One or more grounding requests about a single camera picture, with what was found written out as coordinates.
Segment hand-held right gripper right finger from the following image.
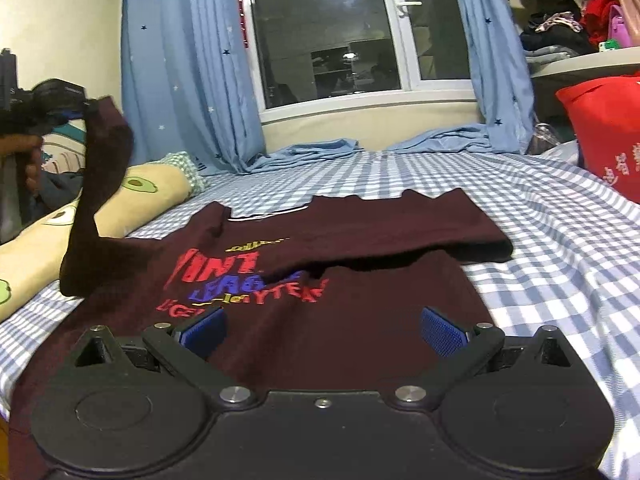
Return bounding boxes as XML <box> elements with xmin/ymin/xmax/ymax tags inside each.
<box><xmin>390</xmin><ymin>306</ymin><xmax>577</xmax><ymax>411</ymax></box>

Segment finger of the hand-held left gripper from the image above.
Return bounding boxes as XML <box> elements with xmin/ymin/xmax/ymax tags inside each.
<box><xmin>31</xmin><ymin>79</ymin><xmax>102</xmax><ymax>128</ymax></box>

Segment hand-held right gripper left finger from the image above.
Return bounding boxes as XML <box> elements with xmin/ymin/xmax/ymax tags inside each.
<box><xmin>74</xmin><ymin>307</ymin><xmax>258</xmax><ymax>409</ymax></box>

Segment maroon printed t-shirt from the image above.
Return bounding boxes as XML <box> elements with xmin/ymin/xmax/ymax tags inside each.
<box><xmin>9</xmin><ymin>96</ymin><xmax>516</xmax><ymax>480</ymax></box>

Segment folded grey clothes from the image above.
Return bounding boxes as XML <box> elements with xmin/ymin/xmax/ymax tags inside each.
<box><xmin>522</xmin><ymin>46</ymin><xmax>577</xmax><ymax>65</ymax></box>

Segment dark clothes pile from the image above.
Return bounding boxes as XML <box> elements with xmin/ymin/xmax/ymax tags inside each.
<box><xmin>519</xmin><ymin>10</ymin><xmax>597</xmax><ymax>55</ymax></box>

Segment person's left hand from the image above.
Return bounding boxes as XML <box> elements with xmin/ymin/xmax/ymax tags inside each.
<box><xmin>0</xmin><ymin>132</ymin><xmax>45</xmax><ymax>197</ymax></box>

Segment cartoon print pillow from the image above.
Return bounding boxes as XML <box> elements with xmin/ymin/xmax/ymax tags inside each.
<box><xmin>39</xmin><ymin>119</ymin><xmax>92</xmax><ymax>176</ymax></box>

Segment blue star curtain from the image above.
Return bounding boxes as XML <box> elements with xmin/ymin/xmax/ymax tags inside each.
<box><xmin>120</xmin><ymin>0</ymin><xmax>363</xmax><ymax>177</ymax></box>
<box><xmin>387</xmin><ymin>0</ymin><xmax>537</xmax><ymax>157</ymax></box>

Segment green checked cloth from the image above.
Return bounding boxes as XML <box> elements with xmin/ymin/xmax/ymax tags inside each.
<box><xmin>159</xmin><ymin>151</ymin><xmax>210</xmax><ymax>197</ymax></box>

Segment blue checked bed sheet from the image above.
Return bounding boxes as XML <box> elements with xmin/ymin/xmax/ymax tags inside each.
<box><xmin>0</xmin><ymin>137</ymin><xmax>640</xmax><ymax>480</ymax></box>

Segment red paper strip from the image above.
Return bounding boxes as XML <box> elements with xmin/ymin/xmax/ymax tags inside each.
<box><xmin>237</xmin><ymin>0</ymin><xmax>250</xmax><ymax>50</ymax></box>

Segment clear plastic bag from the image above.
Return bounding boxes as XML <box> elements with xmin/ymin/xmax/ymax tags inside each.
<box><xmin>533</xmin><ymin>121</ymin><xmax>557</xmax><ymax>153</ymax></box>

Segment red fabric bag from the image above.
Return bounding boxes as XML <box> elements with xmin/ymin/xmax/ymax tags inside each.
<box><xmin>555</xmin><ymin>74</ymin><xmax>640</xmax><ymax>204</ymax></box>

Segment white framed window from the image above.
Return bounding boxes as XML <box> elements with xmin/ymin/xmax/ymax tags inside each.
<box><xmin>234</xmin><ymin>0</ymin><xmax>483</xmax><ymax>125</ymax></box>

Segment white shelf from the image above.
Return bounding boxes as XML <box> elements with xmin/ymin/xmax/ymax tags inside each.
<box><xmin>502</xmin><ymin>0</ymin><xmax>640</xmax><ymax>81</ymax></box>

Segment floral patterned cloth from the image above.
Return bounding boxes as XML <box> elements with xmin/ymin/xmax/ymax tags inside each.
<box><xmin>534</xmin><ymin>12</ymin><xmax>585</xmax><ymax>34</ymax></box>

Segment red garment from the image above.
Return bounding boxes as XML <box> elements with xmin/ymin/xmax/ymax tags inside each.
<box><xmin>579</xmin><ymin>0</ymin><xmax>623</xmax><ymax>52</ymax></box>

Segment pink handbag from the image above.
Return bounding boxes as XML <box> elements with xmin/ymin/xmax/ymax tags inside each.
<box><xmin>606</xmin><ymin>4</ymin><xmax>635</xmax><ymax>50</ymax></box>

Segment beige handbag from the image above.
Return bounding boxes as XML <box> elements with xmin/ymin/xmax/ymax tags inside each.
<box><xmin>615</xmin><ymin>0</ymin><xmax>640</xmax><ymax>47</ymax></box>

